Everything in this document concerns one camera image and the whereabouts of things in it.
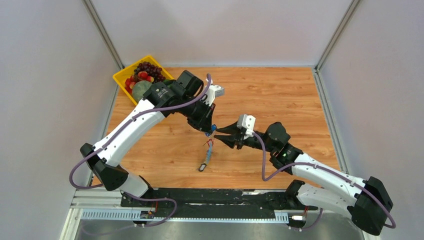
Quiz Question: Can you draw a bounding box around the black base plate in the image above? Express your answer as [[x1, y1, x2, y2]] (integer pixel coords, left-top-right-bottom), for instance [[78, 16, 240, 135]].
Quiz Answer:
[[120, 188, 305, 219]]

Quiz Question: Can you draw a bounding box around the yellow plastic fruit bin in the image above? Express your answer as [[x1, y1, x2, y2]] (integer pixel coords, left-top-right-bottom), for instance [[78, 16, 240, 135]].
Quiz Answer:
[[113, 55, 175, 105]]

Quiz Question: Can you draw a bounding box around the green melon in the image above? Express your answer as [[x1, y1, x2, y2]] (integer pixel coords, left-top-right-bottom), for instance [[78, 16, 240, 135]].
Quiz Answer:
[[132, 80, 153, 105]]

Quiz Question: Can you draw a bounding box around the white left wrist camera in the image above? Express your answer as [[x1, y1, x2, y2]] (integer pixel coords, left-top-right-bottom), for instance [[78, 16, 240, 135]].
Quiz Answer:
[[204, 84, 225, 106]]

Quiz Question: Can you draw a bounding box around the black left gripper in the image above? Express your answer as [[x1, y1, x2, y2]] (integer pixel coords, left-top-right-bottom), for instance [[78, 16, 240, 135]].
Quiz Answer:
[[179, 95, 216, 136]]

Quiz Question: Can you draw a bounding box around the slotted cable duct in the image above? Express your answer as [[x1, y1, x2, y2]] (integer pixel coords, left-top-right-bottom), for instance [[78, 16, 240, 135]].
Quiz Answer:
[[81, 208, 290, 224]]

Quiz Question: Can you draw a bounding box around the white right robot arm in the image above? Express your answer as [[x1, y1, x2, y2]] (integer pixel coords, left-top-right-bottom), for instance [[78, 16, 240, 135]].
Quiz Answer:
[[215, 115, 397, 236]]

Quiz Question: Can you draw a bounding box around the red key tag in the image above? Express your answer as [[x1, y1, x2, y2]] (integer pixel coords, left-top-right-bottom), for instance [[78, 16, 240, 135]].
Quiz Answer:
[[206, 139, 214, 147]]

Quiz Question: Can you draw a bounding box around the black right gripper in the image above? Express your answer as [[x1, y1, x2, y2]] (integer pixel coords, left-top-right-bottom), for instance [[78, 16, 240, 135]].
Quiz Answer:
[[213, 120, 276, 154]]

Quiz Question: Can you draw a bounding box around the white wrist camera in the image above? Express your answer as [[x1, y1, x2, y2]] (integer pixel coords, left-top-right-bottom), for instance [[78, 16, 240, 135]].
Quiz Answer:
[[204, 84, 225, 106], [236, 114, 256, 139]]

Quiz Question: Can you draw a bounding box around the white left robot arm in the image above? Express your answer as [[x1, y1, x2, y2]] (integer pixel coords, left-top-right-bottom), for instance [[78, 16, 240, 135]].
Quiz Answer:
[[80, 70, 225, 207]]

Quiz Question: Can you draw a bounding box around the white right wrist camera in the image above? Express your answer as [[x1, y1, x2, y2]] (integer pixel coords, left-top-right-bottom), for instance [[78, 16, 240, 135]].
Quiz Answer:
[[236, 114, 256, 139]]

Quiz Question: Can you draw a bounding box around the purple grape bunch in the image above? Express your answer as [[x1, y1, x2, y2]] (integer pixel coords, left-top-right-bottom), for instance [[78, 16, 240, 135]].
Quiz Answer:
[[133, 61, 166, 84]]

